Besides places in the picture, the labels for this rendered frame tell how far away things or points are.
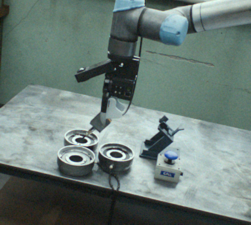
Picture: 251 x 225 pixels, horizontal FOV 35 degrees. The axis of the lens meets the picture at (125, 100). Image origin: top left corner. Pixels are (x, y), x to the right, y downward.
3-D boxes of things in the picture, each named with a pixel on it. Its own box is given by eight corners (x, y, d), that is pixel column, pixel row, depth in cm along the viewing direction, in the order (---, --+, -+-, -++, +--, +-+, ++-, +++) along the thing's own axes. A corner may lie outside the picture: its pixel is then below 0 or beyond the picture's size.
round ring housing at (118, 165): (102, 150, 124) (104, 139, 122) (135, 159, 122) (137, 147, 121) (92, 167, 114) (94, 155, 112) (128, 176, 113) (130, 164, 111)
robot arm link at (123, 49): (107, 38, 102) (112, 32, 109) (104, 55, 103) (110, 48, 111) (136, 44, 101) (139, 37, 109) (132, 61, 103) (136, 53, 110)
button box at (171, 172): (153, 178, 114) (157, 163, 112) (155, 165, 121) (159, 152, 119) (181, 185, 113) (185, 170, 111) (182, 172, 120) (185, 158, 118)
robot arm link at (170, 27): (195, 13, 103) (156, 4, 106) (182, 18, 93) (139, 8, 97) (188, 43, 105) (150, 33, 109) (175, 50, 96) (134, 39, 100)
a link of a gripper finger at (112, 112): (118, 132, 110) (124, 101, 108) (97, 128, 111) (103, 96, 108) (119, 128, 113) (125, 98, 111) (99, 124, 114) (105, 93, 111)
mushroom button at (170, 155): (161, 169, 114) (164, 154, 113) (162, 162, 118) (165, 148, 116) (174, 172, 114) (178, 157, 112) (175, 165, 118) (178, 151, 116)
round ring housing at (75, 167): (57, 178, 106) (59, 164, 105) (54, 157, 116) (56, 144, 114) (95, 178, 109) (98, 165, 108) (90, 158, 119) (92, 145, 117)
